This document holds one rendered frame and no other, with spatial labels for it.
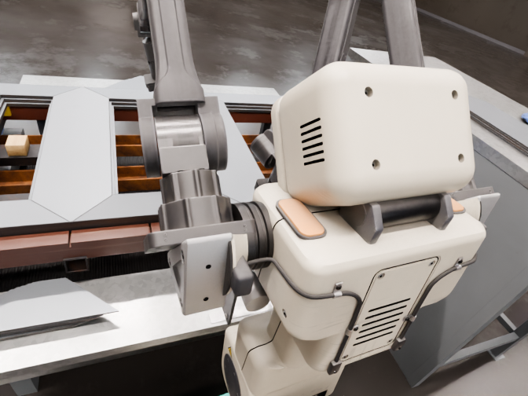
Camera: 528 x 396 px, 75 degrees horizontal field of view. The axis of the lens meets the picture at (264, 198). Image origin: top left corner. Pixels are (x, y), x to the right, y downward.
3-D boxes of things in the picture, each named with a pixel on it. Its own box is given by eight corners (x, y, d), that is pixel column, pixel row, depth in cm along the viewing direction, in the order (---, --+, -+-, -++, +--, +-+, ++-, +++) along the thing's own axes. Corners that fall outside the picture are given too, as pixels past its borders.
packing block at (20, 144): (11, 145, 108) (8, 134, 106) (30, 145, 110) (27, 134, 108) (8, 156, 104) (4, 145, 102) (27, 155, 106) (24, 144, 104)
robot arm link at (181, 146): (163, 187, 38) (211, 181, 40) (152, 102, 40) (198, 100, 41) (165, 202, 47) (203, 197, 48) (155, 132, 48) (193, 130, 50)
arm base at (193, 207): (149, 247, 34) (259, 231, 39) (140, 170, 35) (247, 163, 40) (144, 254, 42) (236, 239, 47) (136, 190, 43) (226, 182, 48)
